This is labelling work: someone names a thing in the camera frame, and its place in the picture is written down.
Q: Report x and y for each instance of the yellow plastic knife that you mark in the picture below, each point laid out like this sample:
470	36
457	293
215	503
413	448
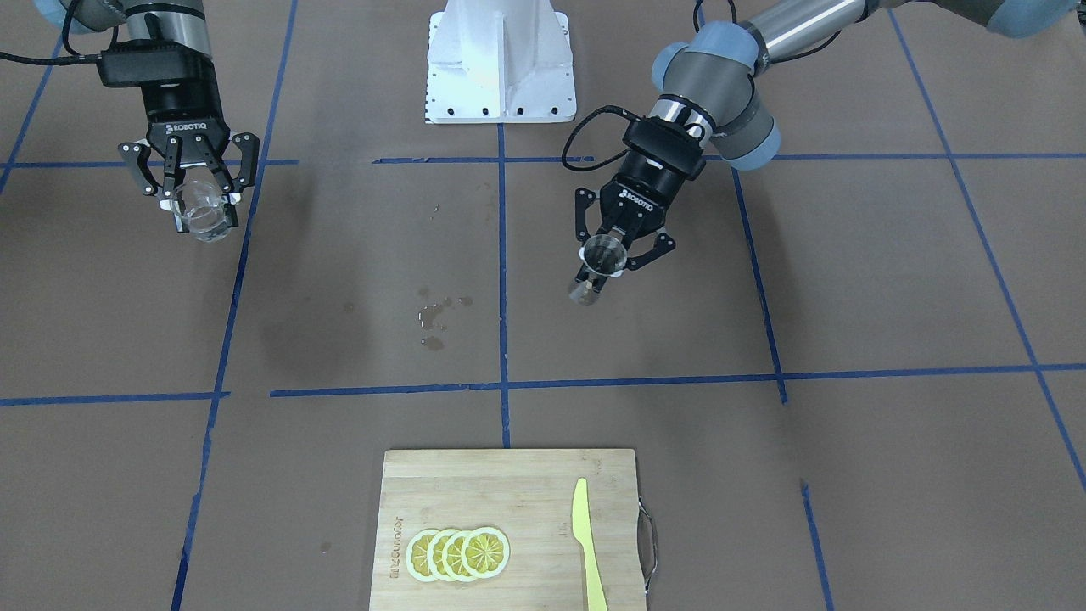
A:
583	534

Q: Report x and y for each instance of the bamboo cutting board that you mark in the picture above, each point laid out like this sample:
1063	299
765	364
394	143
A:
526	493

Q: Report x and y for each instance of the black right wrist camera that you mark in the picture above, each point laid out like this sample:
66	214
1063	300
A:
143	63

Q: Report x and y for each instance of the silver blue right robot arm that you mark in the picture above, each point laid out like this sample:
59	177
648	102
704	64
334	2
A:
183	22

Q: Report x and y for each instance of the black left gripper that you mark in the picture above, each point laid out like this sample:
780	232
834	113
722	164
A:
646	193

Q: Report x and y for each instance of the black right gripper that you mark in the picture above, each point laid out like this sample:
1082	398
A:
183	121

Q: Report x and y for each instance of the brown paper table cover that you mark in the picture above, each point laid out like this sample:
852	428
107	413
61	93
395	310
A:
857	382

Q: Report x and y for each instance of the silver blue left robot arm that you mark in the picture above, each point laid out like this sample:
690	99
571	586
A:
707	97

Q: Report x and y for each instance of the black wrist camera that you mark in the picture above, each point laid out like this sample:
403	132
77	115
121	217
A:
666	143
143	63

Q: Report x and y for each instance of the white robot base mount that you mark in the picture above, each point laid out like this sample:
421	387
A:
495	62

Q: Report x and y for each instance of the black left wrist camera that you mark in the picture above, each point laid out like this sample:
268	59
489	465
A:
666	143

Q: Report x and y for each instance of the steel double jigger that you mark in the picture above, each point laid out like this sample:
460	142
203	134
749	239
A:
603	256

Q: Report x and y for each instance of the clear glass cup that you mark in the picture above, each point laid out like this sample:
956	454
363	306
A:
203	210

